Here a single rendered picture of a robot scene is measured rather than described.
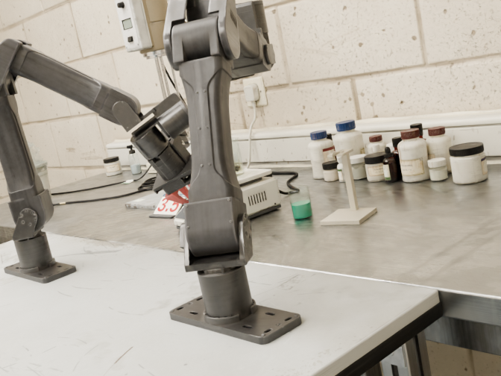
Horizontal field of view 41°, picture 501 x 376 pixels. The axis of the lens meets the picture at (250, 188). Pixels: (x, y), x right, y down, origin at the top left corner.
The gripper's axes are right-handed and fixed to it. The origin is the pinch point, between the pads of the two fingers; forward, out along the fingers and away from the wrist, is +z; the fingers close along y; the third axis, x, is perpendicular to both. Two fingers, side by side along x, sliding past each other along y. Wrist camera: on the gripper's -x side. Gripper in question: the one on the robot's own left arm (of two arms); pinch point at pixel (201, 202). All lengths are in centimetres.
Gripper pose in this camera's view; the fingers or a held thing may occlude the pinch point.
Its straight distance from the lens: 137.7
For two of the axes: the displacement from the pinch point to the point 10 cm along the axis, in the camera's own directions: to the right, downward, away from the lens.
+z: 5.6, 7.0, 4.4
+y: -8.2, 4.2, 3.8
